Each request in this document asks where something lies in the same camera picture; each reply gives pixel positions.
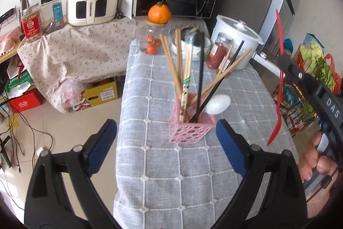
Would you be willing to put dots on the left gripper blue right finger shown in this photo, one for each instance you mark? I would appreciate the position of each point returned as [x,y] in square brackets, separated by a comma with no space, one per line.
[235,147]

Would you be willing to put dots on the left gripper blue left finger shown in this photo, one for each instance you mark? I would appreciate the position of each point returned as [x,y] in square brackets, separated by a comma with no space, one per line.
[98,146]

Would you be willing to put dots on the white plastic spoon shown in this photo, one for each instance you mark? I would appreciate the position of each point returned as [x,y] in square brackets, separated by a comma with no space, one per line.
[217,104]

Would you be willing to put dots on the pink perforated utensil holder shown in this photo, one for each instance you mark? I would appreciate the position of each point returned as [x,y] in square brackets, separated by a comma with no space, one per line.
[189,133]

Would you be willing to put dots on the plain bamboo chopstick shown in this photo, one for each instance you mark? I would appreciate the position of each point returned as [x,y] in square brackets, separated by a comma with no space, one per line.
[224,61]
[230,68]
[179,55]
[174,67]
[171,67]

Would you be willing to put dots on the bamboo chopstick with green print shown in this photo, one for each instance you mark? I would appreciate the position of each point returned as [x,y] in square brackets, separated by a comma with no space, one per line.
[186,83]

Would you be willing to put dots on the thin black chopstick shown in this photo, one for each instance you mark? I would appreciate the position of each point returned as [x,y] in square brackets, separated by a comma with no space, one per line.
[217,85]

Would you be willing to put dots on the black chopstick with gold band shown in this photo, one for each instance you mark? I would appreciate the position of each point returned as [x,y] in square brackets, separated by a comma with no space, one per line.
[202,56]

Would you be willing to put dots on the right human hand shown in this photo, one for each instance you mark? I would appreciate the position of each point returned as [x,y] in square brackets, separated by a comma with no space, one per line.
[309,160]

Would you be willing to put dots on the green leafy vegetables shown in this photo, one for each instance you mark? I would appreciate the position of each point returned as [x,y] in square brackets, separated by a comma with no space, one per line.
[316,65]

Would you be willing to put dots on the yellow cardboard box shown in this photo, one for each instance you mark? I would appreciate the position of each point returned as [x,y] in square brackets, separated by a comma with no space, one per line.
[101,92]

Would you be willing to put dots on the clear plastic bag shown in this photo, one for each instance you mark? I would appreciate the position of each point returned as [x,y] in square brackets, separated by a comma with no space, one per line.
[69,94]

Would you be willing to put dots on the grey checked tablecloth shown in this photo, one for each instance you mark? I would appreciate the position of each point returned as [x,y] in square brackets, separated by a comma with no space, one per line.
[168,185]

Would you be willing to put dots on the red cardboard box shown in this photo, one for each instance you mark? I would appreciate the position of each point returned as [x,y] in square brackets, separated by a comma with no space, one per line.
[31,99]

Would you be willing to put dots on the clear jar with red label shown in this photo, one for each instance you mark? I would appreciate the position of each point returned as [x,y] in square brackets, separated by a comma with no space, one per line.
[229,62]

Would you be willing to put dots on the floral tablecloth on side table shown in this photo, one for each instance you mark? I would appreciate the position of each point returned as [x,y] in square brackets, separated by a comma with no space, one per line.
[82,54]

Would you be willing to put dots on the clear jar of red berries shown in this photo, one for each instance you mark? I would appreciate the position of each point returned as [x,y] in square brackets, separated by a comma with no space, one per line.
[218,51]

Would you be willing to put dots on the white electric cooking pot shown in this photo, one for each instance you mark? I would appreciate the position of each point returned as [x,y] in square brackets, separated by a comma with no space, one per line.
[237,31]

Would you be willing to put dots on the glass jar with small oranges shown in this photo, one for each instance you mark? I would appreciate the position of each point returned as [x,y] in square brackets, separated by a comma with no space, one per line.
[148,37]

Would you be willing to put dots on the green pumpkin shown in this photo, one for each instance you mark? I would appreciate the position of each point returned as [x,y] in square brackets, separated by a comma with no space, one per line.
[190,35]

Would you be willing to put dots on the clear canister with blue label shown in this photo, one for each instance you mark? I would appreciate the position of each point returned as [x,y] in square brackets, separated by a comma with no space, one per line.
[52,13]

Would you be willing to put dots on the large orange citrus fruit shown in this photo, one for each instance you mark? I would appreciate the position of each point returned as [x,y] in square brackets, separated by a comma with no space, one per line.
[159,13]

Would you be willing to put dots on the black wire rack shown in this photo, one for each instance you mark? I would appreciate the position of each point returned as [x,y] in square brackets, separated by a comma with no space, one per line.
[295,110]

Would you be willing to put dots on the white ceramic bowl green handle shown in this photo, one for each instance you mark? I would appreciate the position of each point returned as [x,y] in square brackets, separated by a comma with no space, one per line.
[196,49]

